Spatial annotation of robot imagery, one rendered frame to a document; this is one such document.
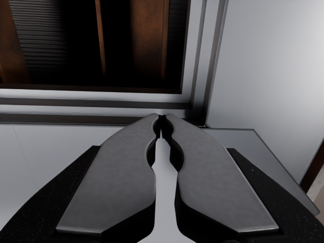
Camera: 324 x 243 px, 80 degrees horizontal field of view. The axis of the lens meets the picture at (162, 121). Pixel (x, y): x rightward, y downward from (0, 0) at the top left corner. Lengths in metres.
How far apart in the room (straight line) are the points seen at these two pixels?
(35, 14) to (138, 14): 0.24
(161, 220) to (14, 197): 0.13
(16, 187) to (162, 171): 0.12
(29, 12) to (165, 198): 0.41
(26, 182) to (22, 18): 0.35
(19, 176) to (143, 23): 0.22
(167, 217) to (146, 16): 0.24
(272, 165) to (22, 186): 0.20
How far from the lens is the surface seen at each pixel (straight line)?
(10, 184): 0.20
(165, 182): 0.17
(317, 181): 0.54
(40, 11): 0.47
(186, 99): 0.15
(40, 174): 0.18
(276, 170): 0.18
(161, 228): 0.21
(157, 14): 0.29
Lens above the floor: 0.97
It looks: 61 degrees down
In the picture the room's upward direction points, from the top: 176 degrees clockwise
